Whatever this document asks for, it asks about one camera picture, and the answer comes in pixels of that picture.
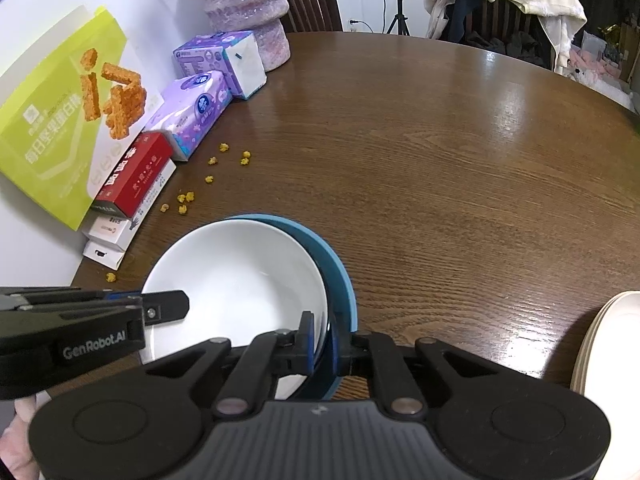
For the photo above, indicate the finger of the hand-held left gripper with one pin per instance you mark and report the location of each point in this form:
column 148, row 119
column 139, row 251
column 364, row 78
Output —
column 50, row 296
column 167, row 306

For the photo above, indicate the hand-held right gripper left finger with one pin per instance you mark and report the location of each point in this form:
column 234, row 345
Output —
column 310, row 335

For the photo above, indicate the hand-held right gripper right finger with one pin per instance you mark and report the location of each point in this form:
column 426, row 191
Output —
column 350, row 355

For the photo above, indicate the blue bowl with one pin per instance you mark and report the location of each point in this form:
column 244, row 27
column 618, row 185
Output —
column 345, row 290

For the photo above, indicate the white bowl with dark rim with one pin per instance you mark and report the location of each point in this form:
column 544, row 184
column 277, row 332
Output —
column 240, row 280

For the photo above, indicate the person's left hand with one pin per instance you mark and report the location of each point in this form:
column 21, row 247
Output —
column 25, row 412

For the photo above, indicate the small white flat box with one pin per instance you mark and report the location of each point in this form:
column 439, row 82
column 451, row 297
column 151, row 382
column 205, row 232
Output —
column 102, row 255

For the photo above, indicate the red and white boxes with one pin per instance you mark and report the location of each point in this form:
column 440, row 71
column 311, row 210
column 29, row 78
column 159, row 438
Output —
column 107, row 230

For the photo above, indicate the red box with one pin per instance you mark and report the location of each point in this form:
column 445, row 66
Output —
column 135, row 170

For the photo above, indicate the scattered yellow crumbs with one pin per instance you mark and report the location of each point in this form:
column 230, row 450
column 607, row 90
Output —
column 223, row 147

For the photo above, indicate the yellow-green snack bag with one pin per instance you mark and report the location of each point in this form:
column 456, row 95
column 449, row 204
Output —
column 55, row 125

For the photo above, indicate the purple soft tissue pack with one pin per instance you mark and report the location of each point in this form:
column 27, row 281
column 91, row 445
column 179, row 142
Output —
column 195, row 110

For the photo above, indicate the purple white tissue cube pack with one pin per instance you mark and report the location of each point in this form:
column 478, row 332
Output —
column 225, row 60

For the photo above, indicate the purple ribbed vase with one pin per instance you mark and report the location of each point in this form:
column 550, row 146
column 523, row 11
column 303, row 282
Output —
column 240, row 5

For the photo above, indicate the dark crumpled clothes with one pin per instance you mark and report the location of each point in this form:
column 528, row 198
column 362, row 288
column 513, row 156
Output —
column 510, row 47

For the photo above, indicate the dark blue garment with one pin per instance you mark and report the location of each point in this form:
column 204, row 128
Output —
column 462, row 10

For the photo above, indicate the white plush toy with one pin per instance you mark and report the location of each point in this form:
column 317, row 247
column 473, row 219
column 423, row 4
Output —
column 600, row 85

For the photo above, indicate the dark wooden chair with clothes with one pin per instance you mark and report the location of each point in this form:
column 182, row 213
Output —
column 505, row 15

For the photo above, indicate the pink blanket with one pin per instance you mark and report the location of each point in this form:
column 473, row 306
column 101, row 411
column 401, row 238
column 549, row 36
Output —
column 592, row 62

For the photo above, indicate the white wall outlet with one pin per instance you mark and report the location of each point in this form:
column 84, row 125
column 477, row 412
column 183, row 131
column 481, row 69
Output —
column 352, row 24

